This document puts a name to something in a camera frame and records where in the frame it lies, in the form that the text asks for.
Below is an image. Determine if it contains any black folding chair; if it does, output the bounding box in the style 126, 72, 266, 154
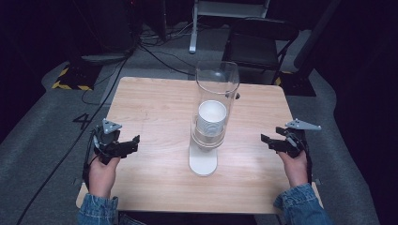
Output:
221, 18, 300, 86

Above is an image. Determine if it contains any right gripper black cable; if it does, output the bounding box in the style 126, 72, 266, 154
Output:
303, 146, 314, 186

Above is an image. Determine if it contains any long black floor cable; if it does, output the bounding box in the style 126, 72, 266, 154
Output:
15, 55, 130, 225

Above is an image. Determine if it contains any person's right hand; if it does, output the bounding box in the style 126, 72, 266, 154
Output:
277, 149, 310, 188

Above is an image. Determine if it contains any thin black floor cable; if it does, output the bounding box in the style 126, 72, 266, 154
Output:
137, 43, 196, 78

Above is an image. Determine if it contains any person's left hand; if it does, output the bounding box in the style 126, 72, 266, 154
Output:
88, 152, 122, 200

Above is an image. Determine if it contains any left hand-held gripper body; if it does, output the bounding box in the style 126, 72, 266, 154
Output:
92, 118, 130, 166

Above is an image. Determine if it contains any dark slanted pole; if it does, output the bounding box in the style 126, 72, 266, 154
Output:
293, 0, 343, 70

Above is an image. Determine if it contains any black stand base plate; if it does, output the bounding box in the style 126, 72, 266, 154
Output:
277, 70, 317, 98

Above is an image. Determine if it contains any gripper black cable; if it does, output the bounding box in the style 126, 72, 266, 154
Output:
82, 130, 97, 189
303, 146, 314, 186

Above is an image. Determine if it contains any clear cup dispenser white base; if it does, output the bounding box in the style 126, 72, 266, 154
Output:
188, 60, 241, 178

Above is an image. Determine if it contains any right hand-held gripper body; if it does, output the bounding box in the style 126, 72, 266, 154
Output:
276, 117, 323, 159

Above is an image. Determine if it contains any black yellow striped base plate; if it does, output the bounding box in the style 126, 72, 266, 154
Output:
51, 63, 103, 92

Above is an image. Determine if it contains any white metal stand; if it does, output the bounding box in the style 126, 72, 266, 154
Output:
188, 0, 272, 54

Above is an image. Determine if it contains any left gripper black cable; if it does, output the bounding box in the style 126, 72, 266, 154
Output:
82, 130, 97, 189

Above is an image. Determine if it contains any stack of white paper cups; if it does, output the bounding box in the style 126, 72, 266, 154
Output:
195, 99, 228, 139

